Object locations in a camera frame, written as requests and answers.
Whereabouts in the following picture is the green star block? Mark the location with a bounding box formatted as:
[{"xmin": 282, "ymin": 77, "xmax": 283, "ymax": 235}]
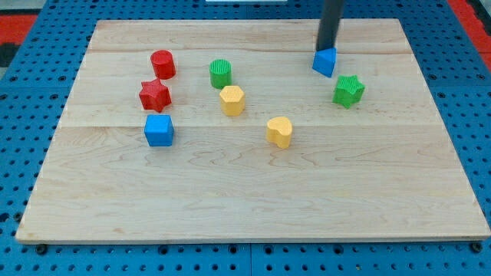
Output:
[{"xmin": 332, "ymin": 75, "xmax": 365, "ymax": 109}]

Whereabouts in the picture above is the green cylinder block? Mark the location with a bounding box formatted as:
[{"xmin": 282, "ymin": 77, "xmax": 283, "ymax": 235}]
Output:
[{"xmin": 209, "ymin": 59, "xmax": 232, "ymax": 89}]

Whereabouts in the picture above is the yellow heart block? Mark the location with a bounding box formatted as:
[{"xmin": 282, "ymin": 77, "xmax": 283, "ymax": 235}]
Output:
[{"xmin": 266, "ymin": 117, "xmax": 293, "ymax": 149}]

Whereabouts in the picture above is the light wooden board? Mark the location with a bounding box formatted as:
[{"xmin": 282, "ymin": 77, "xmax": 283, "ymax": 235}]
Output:
[{"xmin": 15, "ymin": 18, "xmax": 490, "ymax": 245}]

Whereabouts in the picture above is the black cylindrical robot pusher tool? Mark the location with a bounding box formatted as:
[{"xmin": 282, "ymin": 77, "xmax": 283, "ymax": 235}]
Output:
[{"xmin": 315, "ymin": 0, "xmax": 344, "ymax": 51}]

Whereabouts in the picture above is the red star block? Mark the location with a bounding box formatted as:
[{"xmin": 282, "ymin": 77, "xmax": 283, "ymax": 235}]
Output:
[{"xmin": 139, "ymin": 78, "xmax": 172, "ymax": 113}]

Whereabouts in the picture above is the blue cube block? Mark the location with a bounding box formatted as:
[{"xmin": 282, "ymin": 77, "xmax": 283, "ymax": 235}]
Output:
[{"xmin": 144, "ymin": 114, "xmax": 174, "ymax": 146}]

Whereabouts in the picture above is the red cylinder block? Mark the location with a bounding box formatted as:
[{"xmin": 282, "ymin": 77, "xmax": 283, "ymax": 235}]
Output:
[{"xmin": 150, "ymin": 50, "xmax": 176, "ymax": 80}]

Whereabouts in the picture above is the blue triangular prism block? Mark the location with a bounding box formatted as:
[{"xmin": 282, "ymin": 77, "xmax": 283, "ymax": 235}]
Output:
[{"xmin": 312, "ymin": 48, "xmax": 337, "ymax": 77}]

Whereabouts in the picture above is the yellow hexagon block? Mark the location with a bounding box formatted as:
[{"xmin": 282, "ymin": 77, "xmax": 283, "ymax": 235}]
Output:
[{"xmin": 219, "ymin": 86, "xmax": 246, "ymax": 117}]

